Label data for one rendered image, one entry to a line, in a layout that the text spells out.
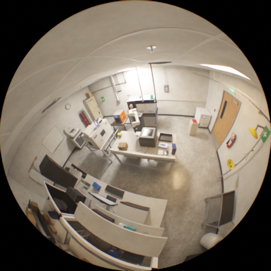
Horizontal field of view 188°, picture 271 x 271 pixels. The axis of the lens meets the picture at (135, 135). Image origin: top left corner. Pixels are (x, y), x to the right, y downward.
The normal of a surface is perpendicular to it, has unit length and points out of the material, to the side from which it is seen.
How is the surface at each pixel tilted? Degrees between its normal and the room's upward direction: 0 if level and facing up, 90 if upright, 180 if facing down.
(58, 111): 90
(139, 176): 0
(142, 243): 0
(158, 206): 0
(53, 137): 90
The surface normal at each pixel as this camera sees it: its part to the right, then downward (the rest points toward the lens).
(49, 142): 0.93, 0.07
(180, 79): -0.29, 0.71
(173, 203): -0.21, -0.70
